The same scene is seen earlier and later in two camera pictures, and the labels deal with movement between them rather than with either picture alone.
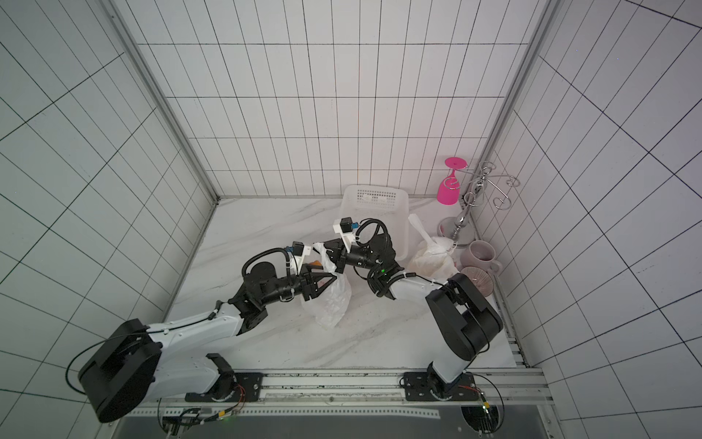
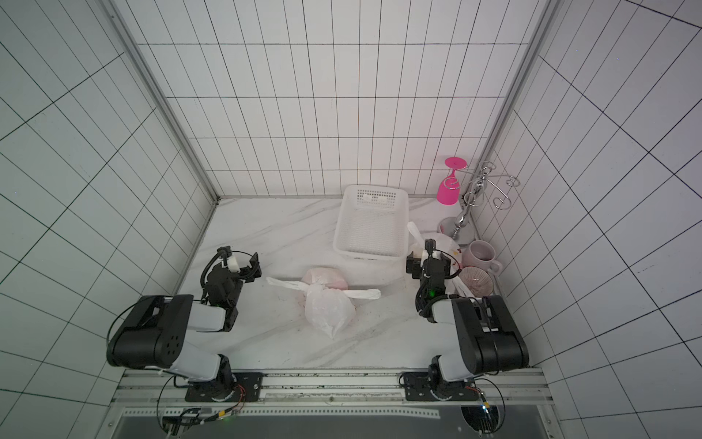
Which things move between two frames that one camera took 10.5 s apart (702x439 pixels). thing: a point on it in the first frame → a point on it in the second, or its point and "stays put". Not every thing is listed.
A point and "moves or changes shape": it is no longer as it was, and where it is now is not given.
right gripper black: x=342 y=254 → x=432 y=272
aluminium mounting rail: x=346 y=390 stays put
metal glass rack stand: x=462 y=230 stays put
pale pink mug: x=480 y=253 stays put
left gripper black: x=310 y=283 → x=249 y=276
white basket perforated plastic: x=388 y=204 stays put
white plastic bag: x=330 y=305 moves or changes shape
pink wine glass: x=448 y=189 stays put
